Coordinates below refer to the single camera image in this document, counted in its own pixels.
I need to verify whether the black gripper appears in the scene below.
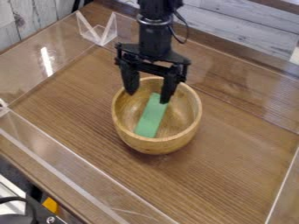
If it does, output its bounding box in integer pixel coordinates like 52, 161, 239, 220
115, 43, 191, 104

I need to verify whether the green rectangular block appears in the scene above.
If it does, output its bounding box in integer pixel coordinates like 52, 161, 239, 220
135, 93, 168, 138

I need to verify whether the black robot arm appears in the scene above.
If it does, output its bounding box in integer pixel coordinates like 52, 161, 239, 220
115, 0, 191, 104

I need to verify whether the brown wooden bowl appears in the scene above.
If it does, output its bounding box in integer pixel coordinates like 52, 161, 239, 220
111, 77, 203, 155

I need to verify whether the yellow tag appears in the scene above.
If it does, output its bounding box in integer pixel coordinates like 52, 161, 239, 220
41, 197, 59, 214

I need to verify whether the clear acrylic corner bracket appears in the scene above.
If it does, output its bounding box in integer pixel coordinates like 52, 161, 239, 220
75, 11, 118, 46

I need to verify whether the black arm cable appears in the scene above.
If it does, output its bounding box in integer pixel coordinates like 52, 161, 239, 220
167, 11, 191, 46

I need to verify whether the clear acrylic tray wall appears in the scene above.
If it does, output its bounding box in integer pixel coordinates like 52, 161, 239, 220
0, 100, 179, 224

